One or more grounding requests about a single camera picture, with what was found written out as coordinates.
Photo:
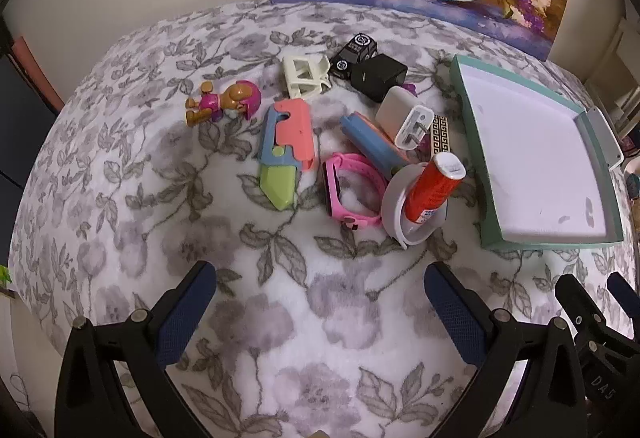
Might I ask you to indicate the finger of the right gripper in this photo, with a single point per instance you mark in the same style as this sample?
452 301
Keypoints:
587 319
624 294

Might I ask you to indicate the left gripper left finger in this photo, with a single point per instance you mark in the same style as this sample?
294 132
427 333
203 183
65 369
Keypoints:
90 400

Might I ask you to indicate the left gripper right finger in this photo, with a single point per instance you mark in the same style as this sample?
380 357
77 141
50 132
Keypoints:
550 401

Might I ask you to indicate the white smart watch band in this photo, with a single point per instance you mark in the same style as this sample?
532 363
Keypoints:
392 209

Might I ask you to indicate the red white glue bottle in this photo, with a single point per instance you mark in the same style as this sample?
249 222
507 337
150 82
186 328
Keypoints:
440 177

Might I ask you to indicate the gold black patterned lighter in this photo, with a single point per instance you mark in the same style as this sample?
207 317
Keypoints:
438 136

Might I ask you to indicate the white charger plug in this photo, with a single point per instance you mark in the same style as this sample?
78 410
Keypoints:
404 118

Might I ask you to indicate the blue orange toy cleaver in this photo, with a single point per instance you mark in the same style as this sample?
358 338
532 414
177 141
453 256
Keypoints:
385 157

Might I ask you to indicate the purple lighter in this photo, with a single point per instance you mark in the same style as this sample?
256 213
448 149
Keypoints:
411 88

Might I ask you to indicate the pink smart watch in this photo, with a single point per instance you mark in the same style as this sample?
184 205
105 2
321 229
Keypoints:
354 190

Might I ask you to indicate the black charger cube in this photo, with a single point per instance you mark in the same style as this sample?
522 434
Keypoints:
375 76

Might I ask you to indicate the pink puppy figurine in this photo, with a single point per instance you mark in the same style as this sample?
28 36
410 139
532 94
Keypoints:
242 97

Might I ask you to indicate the black toy car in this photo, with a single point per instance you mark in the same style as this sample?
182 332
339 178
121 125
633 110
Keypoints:
361 47

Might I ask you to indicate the cream hair claw clip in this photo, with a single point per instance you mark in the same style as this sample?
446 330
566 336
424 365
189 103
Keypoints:
306 77

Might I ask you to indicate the teal white tray box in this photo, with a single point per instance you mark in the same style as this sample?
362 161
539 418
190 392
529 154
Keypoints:
537 161

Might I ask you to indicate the white shelf unit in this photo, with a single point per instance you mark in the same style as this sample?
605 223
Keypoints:
613 84

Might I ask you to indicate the floral patterned table cloth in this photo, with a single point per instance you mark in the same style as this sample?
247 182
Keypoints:
313 327

